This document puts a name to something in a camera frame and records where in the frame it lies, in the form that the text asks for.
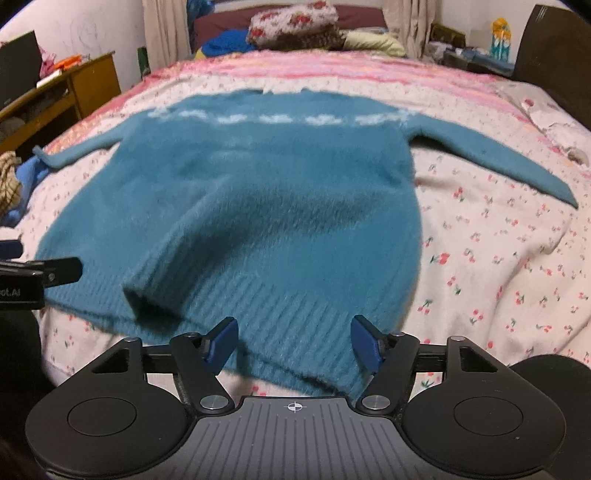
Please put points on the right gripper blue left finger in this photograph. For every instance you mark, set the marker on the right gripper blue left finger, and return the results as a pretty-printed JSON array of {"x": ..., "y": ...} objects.
[{"x": 199, "y": 359}]

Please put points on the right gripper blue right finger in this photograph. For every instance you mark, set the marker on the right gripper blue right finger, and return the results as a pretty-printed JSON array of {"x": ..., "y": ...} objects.
[{"x": 390, "y": 359}]

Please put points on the teal fuzzy knit sweater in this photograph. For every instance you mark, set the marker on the teal fuzzy knit sweater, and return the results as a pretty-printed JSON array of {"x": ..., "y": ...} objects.
[{"x": 291, "y": 213}]

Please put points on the beige brown striped sweater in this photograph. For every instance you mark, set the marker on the beige brown striped sweater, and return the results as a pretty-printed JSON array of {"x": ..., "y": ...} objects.
[{"x": 10, "y": 186}]

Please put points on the bright blue knit sweater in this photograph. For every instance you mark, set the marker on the bright blue knit sweater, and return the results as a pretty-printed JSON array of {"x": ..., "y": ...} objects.
[{"x": 30, "y": 174}]

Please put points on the cherry print white bedsheet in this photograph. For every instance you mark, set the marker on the cherry print white bedsheet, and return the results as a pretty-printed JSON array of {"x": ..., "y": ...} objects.
[{"x": 501, "y": 264}]

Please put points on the wooden desk cabinet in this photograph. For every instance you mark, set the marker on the wooden desk cabinet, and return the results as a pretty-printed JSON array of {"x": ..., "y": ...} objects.
[{"x": 60, "y": 103}]

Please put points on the pink striped quilt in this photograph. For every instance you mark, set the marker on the pink striped quilt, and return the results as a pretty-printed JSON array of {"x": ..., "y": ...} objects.
[{"x": 323, "y": 67}]

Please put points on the pink patterned pillow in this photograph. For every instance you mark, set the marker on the pink patterned pillow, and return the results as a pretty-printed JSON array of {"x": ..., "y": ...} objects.
[{"x": 566, "y": 133}]

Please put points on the beige curtain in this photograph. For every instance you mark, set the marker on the beige curtain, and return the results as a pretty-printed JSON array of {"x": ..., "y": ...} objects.
[
  {"x": 166, "y": 32},
  {"x": 411, "y": 22}
]

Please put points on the pale yellow pillow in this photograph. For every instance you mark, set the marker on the pale yellow pillow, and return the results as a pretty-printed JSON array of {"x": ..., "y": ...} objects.
[{"x": 382, "y": 43}]

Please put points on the blue cloth near window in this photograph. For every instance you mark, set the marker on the blue cloth near window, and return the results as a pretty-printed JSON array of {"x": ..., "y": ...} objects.
[{"x": 232, "y": 41}]

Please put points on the dark nightstand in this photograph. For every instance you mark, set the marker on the dark nightstand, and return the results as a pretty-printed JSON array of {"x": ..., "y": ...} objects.
[{"x": 448, "y": 47}]

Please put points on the maroon bench cushion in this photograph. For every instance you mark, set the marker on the maroon bench cushion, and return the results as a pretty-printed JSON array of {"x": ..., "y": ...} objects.
[{"x": 351, "y": 17}]

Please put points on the floral red white pillow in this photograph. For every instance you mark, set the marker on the floral red white pillow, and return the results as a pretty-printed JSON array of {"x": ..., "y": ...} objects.
[{"x": 313, "y": 25}]

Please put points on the dark wooden headboard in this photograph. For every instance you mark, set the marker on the dark wooden headboard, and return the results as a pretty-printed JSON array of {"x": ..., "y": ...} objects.
[{"x": 554, "y": 54}]

